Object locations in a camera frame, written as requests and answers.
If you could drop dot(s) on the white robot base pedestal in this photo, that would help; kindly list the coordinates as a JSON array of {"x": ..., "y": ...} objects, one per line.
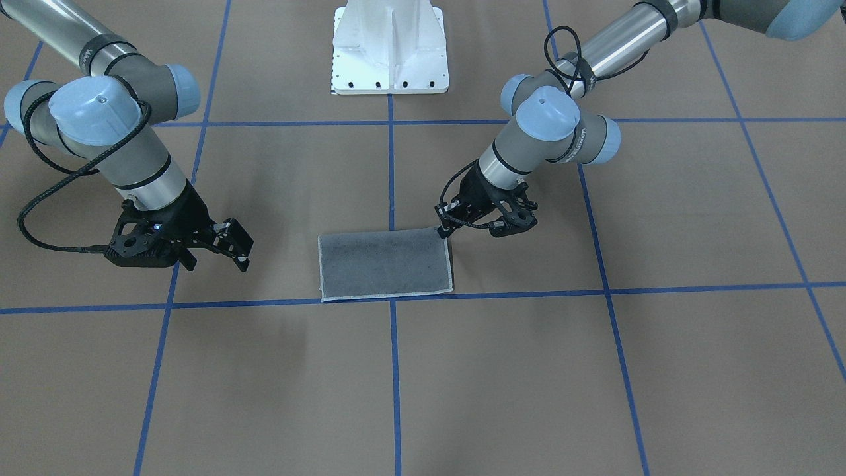
[{"x": 389, "y": 48}]

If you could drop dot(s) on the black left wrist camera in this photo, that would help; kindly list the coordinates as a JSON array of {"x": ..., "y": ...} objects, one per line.
[{"x": 517, "y": 212}]

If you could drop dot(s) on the pink towel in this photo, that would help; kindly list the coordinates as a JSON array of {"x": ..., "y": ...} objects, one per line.
[{"x": 384, "y": 264}]

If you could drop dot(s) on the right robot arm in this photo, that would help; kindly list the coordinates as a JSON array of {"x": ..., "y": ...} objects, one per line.
[{"x": 102, "y": 124}]

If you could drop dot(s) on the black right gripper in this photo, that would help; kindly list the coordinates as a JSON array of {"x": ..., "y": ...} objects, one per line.
[{"x": 187, "y": 215}]

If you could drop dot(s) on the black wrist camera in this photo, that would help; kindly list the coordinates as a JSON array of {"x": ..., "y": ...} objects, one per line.
[
  {"x": 141, "y": 239},
  {"x": 517, "y": 212}
]

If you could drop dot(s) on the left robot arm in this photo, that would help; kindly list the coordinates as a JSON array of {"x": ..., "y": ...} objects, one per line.
[{"x": 547, "y": 126}]

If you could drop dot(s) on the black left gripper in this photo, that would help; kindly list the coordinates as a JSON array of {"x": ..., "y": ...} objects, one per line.
[{"x": 478, "y": 192}]

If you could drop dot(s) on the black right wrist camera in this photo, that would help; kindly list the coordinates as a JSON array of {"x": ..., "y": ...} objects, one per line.
[{"x": 141, "y": 239}]

